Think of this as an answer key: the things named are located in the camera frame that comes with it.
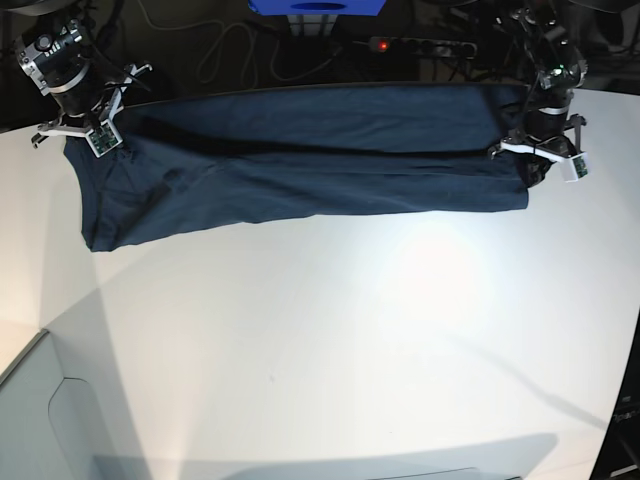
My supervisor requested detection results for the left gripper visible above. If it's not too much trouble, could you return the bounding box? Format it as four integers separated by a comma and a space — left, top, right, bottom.
487, 89, 587, 188

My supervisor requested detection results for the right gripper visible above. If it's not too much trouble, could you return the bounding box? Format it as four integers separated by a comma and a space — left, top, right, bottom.
14, 19, 153, 149

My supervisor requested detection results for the dark blue T-shirt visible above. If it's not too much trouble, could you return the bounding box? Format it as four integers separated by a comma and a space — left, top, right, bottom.
64, 84, 529, 252

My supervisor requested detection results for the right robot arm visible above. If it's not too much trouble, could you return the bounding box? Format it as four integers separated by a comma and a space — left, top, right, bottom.
1, 1, 153, 158

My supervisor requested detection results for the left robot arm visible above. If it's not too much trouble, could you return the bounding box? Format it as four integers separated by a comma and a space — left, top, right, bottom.
488, 1, 589, 188

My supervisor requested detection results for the white power strip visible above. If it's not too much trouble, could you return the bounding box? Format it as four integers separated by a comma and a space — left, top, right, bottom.
367, 36, 478, 60

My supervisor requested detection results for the blue box on stand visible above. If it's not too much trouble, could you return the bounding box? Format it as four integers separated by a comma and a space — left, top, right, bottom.
248, 0, 386, 16

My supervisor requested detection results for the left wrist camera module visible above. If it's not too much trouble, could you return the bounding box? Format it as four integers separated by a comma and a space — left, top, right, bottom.
558, 152, 589, 183

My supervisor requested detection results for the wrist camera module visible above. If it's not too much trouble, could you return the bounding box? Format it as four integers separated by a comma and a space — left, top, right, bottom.
86, 118, 123, 158
558, 152, 589, 183

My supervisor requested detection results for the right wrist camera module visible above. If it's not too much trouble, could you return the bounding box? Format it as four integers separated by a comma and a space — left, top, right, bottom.
86, 118, 123, 158

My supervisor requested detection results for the grey looped floor cable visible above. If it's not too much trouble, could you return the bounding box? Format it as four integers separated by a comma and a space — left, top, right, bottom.
197, 19, 346, 86

